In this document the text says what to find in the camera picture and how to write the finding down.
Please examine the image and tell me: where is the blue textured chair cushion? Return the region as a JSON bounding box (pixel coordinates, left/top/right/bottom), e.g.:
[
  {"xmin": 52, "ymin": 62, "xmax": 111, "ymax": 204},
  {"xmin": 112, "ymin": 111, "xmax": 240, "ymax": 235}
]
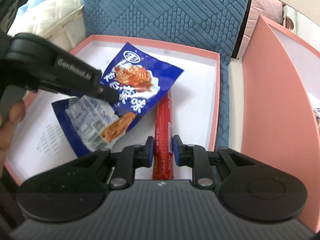
[{"xmin": 80, "ymin": 0, "xmax": 252, "ymax": 150}]

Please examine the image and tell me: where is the person's left hand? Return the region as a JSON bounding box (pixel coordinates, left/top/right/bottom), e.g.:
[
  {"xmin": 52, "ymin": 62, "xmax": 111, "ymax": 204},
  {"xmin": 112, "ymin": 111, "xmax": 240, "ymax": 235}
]
[{"xmin": 0, "ymin": 100, "xmax": 27, "ymax": 173}]

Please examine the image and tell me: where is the deep pink box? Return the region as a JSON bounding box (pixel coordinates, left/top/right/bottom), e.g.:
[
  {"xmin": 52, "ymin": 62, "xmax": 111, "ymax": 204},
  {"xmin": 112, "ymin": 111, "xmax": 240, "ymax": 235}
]
[{"xmin": 241, "ymin": 14, "xmax": 320, "ymax": 233}]

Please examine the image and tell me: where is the blue snack packet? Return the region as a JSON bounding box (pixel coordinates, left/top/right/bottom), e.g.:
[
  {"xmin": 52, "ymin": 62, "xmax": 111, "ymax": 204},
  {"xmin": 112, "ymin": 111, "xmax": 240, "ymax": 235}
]
[
  {"xmin": 51, "ymin": 96, "xmax": 137, "ymax": 158},
  {"xmin": 100, "ymin": 42, "xmax": 185, "ymax": 132}
]

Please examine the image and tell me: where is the cream quilted bed cover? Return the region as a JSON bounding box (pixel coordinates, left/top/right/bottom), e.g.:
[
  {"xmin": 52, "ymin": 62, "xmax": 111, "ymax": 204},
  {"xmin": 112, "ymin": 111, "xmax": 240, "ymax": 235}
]
[{"xmin": 7, "ymin": 0, "xmax": 85, "ymax": 55}]

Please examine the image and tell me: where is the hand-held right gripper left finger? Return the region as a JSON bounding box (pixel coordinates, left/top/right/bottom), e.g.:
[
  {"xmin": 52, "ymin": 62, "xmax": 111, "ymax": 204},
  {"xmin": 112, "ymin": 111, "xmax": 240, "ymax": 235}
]
[{"xmin": 66, "ymin": 136, "xmax": 155, "ymax": 189}]

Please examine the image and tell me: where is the pink cloth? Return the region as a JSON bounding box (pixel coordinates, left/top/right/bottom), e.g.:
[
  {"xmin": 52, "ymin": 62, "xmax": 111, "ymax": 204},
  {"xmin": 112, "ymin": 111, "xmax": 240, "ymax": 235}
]
[{"xmin": 244, "ymin": 0, "xmax": 285, "ymax": 38}]

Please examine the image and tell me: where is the red sausage stick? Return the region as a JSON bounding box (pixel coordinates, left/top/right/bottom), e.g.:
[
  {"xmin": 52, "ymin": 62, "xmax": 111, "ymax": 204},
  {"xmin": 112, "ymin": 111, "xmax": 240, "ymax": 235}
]
[{"xmin": 152, "ymin": 90, "xmax": 174, "ymax": 180}]

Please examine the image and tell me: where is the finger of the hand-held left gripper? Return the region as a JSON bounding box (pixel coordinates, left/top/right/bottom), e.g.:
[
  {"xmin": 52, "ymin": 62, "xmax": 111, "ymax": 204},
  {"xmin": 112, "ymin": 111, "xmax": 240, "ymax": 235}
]
[{"xmin": 47, "ymin": 46, "xmax": 120, "ymax": 103}]

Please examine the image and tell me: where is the light blue blanket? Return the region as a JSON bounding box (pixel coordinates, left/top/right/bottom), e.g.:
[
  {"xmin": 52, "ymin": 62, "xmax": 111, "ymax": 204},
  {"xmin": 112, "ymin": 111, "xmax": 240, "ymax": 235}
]
[{"xmin": 17, "ymin": 0, "xmax": 43, "ymax": 15}]

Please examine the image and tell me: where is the shallow pink box lid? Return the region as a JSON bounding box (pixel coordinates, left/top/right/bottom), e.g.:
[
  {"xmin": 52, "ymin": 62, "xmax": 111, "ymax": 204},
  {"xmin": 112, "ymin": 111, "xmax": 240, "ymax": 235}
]
[{"xmin": 4, "ymin": 34, "xmax": 221, "ymax": 185}]

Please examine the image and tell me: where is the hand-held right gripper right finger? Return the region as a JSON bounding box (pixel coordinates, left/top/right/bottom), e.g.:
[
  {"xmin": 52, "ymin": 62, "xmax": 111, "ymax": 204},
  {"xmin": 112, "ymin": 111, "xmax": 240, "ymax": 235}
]
[{"xmin": 173, "ymin": 134, "xmax": 258, "ymax": 189}]

